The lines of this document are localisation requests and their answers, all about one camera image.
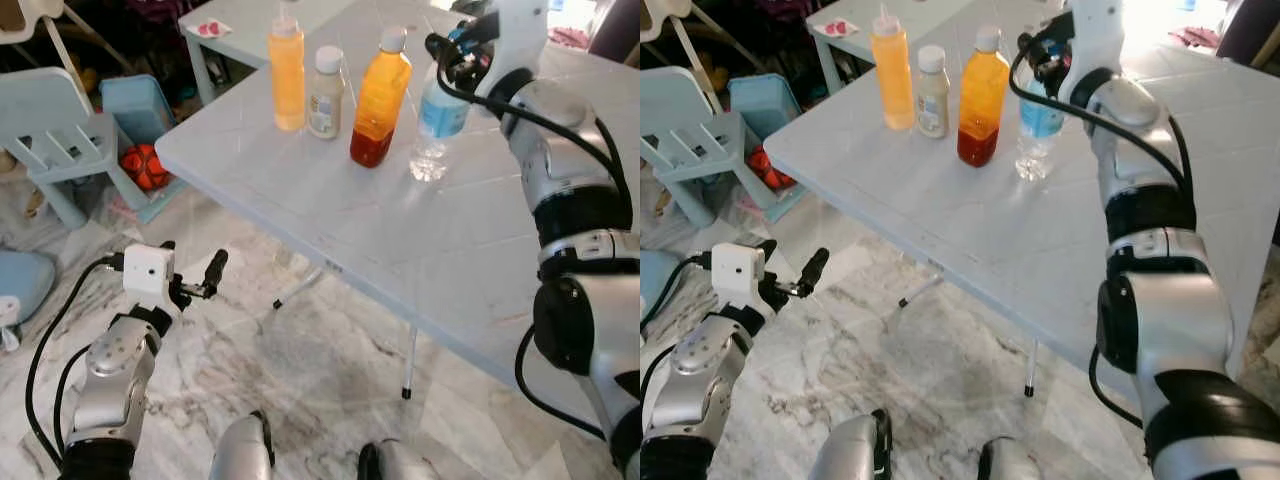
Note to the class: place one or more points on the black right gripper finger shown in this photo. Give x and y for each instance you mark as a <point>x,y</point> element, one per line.
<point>1058,25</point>
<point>478,28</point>

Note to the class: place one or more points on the clear water bottle blue label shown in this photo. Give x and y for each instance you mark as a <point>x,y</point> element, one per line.
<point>440,120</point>
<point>1040,125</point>

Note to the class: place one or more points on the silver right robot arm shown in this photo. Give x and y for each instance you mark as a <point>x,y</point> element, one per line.
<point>585,320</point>
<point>1165,320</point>

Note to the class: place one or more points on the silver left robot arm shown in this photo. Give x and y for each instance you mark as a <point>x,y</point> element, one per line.
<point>700,380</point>
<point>110,380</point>

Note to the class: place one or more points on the red ball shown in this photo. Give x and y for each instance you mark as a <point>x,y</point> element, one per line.
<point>770,172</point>
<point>143,167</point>

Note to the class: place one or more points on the amber drink bottle white cap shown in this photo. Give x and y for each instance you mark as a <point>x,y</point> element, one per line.
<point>380,100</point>
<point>983,100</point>

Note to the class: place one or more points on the pink cloth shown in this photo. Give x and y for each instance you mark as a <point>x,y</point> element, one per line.
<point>1195,37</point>
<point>570,40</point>

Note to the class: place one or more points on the light blue cushion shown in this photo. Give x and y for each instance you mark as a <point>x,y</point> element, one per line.
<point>655,280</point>
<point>25,285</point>

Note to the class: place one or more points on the small beige bottle white cap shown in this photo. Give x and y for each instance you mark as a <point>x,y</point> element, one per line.
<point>933,100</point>
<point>326,100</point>

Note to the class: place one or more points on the dark maroon chair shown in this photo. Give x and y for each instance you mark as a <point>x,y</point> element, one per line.
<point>1250,25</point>
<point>618,25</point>

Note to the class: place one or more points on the blue plastic bin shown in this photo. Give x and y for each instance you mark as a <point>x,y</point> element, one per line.
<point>765,100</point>
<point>135,105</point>

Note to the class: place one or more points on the orange squeeze bottle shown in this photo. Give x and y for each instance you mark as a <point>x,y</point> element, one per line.
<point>892,80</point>
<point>287,80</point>

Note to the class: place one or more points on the white folding table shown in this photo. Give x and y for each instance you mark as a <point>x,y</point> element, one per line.
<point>980,250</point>
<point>400,250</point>

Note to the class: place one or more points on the silver left robot leg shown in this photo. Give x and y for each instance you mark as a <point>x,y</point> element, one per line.
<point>850,450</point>
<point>240,455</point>

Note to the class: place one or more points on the silver robot leg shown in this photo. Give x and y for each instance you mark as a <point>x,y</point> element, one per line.
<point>240,455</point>
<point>850,450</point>
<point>400,465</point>
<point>1010,465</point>

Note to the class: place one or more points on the light blue slatted chair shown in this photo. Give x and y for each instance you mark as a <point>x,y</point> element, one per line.
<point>670,100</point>
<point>40,100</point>

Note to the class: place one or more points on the beige plastic chair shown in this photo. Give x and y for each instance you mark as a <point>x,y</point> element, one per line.
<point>655,12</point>
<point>25,20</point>

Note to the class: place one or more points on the pale green plastic table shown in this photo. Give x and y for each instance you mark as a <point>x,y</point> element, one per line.
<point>250,25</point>
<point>862,15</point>

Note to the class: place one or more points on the red and white packet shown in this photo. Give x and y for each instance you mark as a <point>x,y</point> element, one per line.
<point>838,28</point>
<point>212,28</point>

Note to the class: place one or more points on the silver right robot leg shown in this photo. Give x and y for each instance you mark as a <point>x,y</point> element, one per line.
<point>400,465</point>
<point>1010,465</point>

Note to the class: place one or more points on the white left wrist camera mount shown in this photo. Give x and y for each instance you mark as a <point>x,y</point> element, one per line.
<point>148,272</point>
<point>738,270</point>

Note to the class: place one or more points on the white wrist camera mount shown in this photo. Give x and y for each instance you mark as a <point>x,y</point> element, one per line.
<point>1095,35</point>
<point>148,272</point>
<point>520,35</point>
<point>738,270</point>

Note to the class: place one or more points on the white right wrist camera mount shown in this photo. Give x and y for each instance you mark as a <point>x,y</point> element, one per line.
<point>1095,35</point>
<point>520,35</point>

